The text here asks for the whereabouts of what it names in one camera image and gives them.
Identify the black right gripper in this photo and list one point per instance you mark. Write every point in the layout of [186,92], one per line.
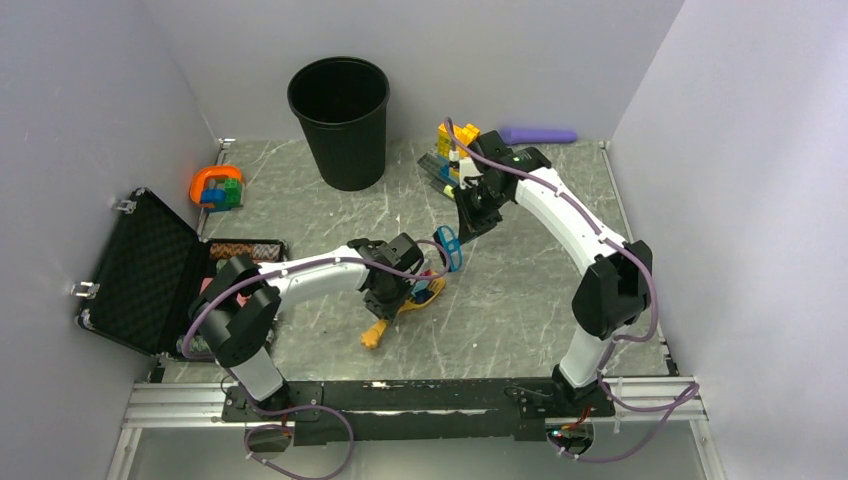
[471,223]

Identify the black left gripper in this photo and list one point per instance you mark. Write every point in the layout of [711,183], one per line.
[388,311]

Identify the orange slotted scoop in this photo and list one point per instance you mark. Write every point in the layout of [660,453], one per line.
[371,338]

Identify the blue hand brush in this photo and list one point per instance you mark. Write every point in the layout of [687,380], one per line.
[452,257]

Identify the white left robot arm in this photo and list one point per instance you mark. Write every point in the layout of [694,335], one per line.
[236,310]

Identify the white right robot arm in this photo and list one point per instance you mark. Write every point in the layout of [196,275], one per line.
[615,287]

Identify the teal paper scrap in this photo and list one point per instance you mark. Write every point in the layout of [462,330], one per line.
[424,290]

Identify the yellow toy brick building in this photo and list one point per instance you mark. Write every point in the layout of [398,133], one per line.
[447,162]

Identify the purple cylinder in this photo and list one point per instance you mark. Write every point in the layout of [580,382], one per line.
[525,136]

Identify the black plastic bin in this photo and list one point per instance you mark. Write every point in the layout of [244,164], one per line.
[341,105]

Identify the black open case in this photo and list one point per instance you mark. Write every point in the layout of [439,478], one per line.
[152,268]

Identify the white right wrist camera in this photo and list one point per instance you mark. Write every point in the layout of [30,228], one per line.
[462,169]

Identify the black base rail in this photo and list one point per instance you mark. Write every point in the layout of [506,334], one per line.
[333,411]

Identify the orange ring toy bricks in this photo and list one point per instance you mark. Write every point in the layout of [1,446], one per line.
[218,188]

